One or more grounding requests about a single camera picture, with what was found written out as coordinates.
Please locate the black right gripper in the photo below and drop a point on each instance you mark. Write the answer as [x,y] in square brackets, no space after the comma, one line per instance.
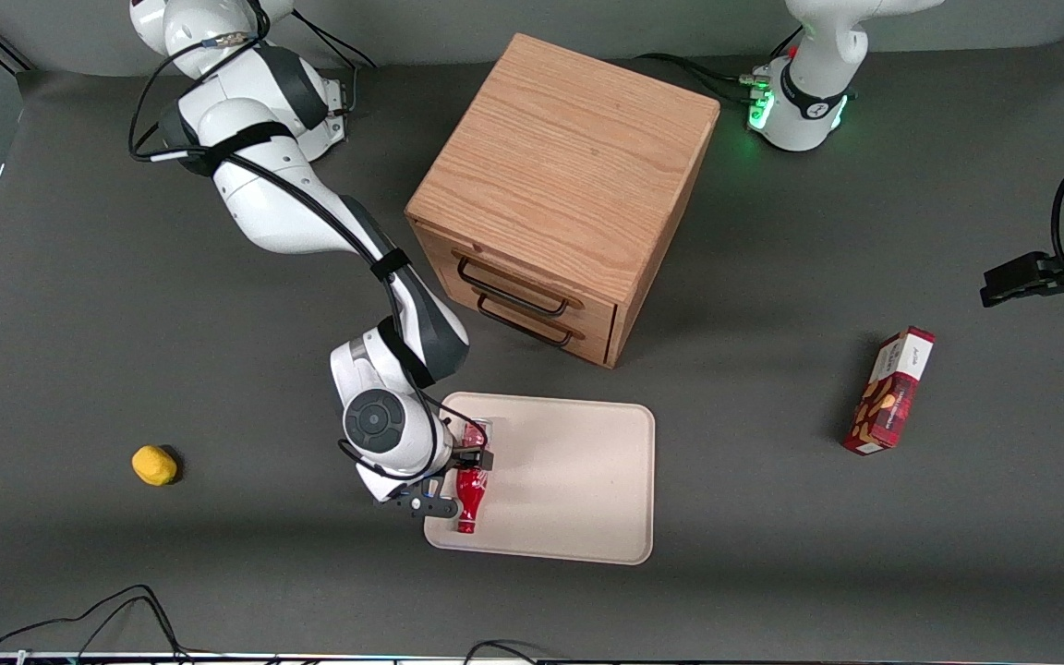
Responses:
[460,450]

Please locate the red coke bottle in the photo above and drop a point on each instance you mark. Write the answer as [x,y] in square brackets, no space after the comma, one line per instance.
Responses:
[469,494]

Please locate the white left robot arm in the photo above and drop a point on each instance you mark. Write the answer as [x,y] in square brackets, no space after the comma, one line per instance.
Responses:
[809,102]

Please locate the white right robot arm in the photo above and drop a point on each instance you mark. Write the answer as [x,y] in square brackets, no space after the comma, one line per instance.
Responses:
[283,203]

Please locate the beige plastic tray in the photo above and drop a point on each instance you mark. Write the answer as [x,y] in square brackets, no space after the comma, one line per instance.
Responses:
[560,480]

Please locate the red cookie box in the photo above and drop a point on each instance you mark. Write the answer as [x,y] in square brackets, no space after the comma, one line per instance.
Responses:
[890,397]

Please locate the wooden drawer cabinet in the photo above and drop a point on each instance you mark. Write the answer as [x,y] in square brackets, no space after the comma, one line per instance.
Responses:
[569,157]

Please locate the yellow lemon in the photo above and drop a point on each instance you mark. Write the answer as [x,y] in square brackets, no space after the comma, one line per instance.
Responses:
[153,465]

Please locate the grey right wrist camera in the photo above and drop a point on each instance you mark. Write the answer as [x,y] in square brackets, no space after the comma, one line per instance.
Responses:
[426,503]

